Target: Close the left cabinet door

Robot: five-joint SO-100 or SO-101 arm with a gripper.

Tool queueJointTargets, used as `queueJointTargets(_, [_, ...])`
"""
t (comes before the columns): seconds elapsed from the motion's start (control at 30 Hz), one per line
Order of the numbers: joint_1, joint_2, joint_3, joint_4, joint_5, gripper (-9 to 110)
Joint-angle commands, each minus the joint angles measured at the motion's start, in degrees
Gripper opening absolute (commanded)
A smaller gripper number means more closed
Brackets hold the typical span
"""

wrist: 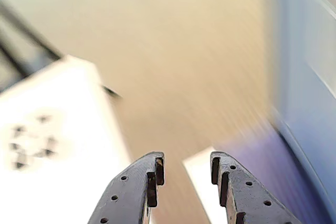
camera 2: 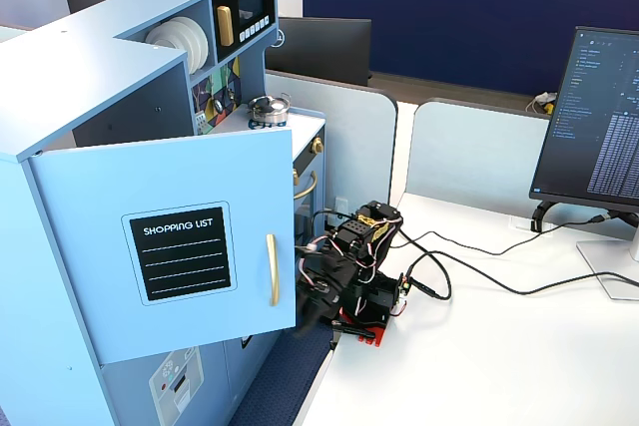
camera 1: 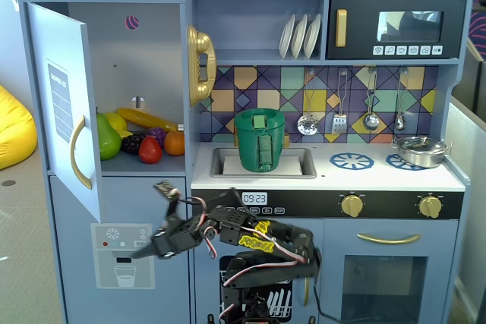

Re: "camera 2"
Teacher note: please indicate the blue oven door with window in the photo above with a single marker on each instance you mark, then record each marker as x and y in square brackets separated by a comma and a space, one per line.
[319, 206]

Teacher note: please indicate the steel ladle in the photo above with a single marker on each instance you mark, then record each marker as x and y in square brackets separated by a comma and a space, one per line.
[218, 106]

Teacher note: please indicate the computer monitor showing code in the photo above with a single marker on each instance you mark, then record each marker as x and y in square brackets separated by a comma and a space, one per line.
[584, 122]

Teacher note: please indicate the black monitor back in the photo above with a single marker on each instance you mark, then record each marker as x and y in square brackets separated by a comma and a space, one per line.
[319, 47]

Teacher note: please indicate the white toy plate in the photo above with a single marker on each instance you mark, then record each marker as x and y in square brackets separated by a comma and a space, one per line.
[204, 49]
[167, 37]
[196, 39]

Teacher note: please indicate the blue toy kitchen cabinet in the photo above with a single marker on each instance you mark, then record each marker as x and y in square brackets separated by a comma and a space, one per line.
[75, 47]

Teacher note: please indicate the silver monitor stand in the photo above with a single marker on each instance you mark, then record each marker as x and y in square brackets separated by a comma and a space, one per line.
[614, 266]

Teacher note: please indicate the blue water dispenser cabinet door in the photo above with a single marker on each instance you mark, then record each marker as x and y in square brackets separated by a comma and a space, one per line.
[130, 396]

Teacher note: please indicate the steel pot with lid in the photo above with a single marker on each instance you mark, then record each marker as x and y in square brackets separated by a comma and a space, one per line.
[269, 109]

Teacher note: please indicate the black table clamp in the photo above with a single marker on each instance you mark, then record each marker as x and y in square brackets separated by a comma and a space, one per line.
[352, 329]

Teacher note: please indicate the blue shopping list cabinet door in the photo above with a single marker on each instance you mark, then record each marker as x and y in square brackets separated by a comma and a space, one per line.
[100, 186]

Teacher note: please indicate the steel serving spoon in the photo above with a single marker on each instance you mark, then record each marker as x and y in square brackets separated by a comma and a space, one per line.
[230, 94]

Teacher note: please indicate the grey desk divider panel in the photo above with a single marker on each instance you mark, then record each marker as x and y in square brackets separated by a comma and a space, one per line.
[474, 151]
[354, 141]

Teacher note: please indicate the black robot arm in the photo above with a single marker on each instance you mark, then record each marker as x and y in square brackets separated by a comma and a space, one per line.
[372, 246]

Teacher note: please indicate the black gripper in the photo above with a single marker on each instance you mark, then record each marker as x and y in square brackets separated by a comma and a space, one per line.
[314, 297]

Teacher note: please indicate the red robot base plate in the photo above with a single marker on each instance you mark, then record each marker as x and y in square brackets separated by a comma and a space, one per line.
[379, 335]

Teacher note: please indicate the steel slotted spatula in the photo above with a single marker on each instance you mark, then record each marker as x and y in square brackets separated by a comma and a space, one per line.
[200, 123]

